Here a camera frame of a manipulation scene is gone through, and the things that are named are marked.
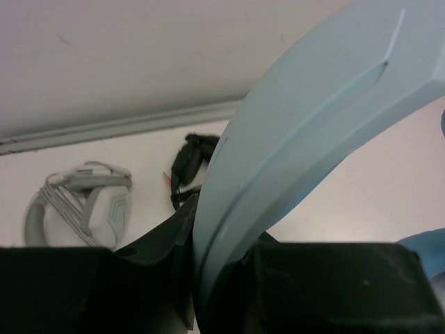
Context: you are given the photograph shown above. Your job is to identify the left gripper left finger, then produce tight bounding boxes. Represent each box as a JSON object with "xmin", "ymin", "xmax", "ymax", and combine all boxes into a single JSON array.
[{"xmin": 1, "ymin": 196, "xmax": 197, "ymax": 333}]

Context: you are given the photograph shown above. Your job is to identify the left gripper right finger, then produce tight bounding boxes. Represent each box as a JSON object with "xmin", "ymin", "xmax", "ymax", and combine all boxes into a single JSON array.
[{"xmin": 204, "ymin": 231, "xmax": 444, "ymax": 333}]

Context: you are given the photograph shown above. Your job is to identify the black headphones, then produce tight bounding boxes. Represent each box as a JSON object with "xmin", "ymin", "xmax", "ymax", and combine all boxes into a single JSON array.
[{"xmin": 165, "ymin": 133, "xmax": 220, "ymax": 211}]

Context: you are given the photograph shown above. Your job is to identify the grey white headphones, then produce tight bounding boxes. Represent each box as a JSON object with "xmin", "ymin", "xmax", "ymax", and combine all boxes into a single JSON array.
[{"xmin": 23, "ymin": 161, "xmax": 133, "ymax": 251}]

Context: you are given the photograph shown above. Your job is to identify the light blue headphones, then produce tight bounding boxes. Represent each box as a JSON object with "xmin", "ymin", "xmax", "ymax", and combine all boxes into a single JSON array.
[{"xmin": 191, "ymin": 0, "xmax": 445, "ymax": 314}]

